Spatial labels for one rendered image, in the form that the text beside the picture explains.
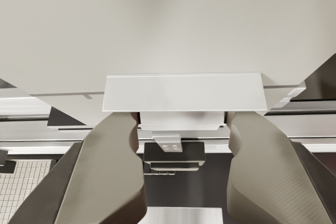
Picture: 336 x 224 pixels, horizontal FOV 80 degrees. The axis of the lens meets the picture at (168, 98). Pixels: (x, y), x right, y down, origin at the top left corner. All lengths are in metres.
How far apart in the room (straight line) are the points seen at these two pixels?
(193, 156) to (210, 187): 0.33
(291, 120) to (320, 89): 0.24
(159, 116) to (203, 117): 0.04
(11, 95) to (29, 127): 0.32
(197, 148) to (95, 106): 0.27
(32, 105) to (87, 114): 0.13
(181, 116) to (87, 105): 0.08
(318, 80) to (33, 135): 0.79
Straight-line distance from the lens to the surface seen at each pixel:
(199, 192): 0.73
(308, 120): 0.54
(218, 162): 0.73
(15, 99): 0.29
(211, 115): 0.18
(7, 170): 0.85
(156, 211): 0.23
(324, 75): 0.73
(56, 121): 0.26
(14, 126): 0.63
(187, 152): 0.41
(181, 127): 0.22
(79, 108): 0.19
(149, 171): 0.61
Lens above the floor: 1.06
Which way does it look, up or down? 22 degrees down
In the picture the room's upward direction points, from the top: 180 degrees counter-clockwise
